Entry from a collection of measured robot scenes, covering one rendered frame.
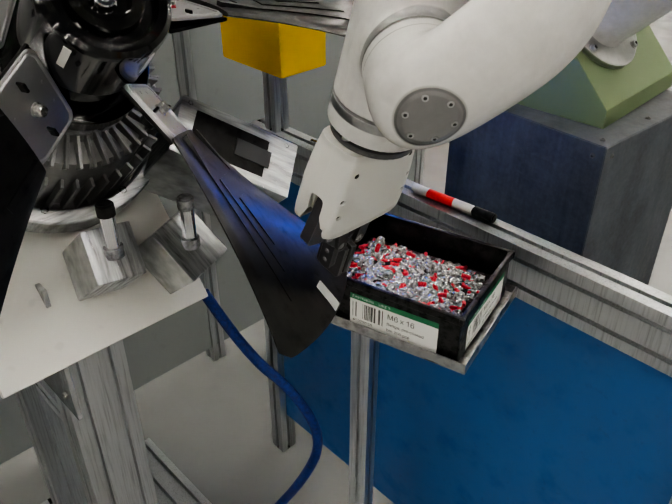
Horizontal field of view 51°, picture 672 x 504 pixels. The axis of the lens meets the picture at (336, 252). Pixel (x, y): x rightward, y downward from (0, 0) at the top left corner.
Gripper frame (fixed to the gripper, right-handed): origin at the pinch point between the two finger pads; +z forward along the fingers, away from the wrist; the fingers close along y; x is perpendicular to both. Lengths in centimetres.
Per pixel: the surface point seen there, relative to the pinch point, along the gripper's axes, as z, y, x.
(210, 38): 34, -49, -85
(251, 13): -14.4, -3.0, -20.7
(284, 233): 0.2, 2.7, -4.8
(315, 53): 10, -36, -41
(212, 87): 45, -48, -82
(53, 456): 72, 18, -32
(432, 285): 13.1, -17.9, 3.1
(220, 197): -5.9, 9.7, -7.1
